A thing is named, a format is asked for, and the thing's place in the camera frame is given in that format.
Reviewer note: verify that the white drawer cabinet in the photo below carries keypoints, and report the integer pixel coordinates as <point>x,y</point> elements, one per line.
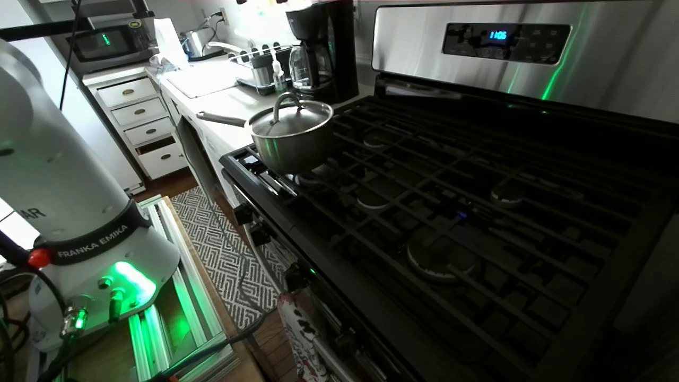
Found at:
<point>141,124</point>

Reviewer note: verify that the black stand bar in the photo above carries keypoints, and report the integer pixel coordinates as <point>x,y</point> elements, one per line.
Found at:
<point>43,28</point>

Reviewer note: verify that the grey patterned floor rug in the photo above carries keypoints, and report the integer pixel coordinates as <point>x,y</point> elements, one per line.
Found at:
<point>226,262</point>

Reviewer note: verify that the silver kettle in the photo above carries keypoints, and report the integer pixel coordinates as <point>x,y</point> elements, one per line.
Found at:
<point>200,43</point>

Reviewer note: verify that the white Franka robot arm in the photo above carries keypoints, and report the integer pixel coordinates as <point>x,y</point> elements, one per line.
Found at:
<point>65,176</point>

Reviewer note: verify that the clear soap bottle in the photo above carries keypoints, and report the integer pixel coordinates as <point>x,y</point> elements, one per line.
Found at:
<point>281,75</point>

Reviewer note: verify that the patterned dish towel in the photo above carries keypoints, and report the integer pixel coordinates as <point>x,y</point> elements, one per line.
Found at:
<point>309,339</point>

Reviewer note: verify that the black stove knob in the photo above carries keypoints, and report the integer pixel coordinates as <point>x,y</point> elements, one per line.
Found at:
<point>260,233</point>
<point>298,277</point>
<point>245,213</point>

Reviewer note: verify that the black coffee maker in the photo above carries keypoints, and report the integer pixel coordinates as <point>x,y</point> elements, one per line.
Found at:
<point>331,50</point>

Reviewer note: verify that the stainless steel pot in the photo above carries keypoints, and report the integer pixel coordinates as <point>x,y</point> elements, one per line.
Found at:
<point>290,151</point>

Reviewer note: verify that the white cutting board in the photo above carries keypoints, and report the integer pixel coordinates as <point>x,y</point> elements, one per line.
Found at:
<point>202,79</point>

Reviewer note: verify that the grey utensil holder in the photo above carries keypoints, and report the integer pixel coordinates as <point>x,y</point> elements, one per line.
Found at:
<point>262,71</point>

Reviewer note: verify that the black gas stove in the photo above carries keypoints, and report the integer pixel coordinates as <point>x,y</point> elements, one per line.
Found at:
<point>495,297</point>

